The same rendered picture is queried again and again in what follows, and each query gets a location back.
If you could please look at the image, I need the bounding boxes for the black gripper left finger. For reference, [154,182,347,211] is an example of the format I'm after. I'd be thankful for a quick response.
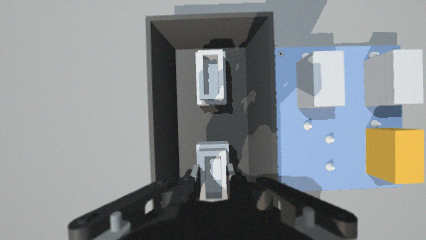
[68,164,201,240]

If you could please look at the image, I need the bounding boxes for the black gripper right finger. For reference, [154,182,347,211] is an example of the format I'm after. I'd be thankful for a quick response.
[226,163,358,240]

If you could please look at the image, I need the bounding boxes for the silver metal block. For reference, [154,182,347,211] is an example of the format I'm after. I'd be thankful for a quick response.
[364,49,424,106]

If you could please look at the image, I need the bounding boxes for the grey metal block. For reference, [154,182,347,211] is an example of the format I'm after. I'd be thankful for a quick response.
[296,51,345,108]

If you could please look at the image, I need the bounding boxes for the yellow block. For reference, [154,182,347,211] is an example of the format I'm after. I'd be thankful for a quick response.
[365,128,424,184]

